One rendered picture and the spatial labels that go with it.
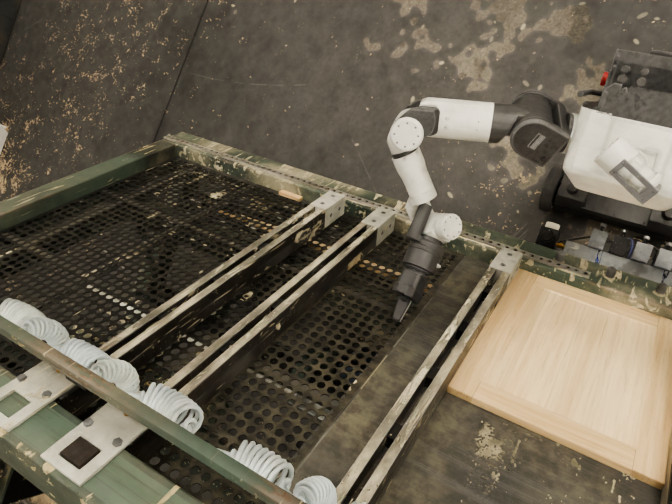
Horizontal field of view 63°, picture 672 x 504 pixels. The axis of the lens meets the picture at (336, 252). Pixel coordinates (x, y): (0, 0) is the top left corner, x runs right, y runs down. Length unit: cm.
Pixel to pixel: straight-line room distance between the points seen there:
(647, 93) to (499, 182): 148
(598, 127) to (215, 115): 252
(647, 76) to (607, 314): 65
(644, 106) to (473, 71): 167
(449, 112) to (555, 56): 159
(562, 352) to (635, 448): 28
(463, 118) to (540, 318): 57
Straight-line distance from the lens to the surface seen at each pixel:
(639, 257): 185
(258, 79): 335
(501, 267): 160
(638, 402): 142
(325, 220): 178
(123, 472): 103
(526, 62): 286
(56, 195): 203
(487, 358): 137
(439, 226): 137
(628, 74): 129
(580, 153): 131
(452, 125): 131
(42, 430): 114
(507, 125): 131
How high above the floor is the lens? 260
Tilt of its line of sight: 66 degrees down
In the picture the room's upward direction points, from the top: 75 degrees counter-clockwise
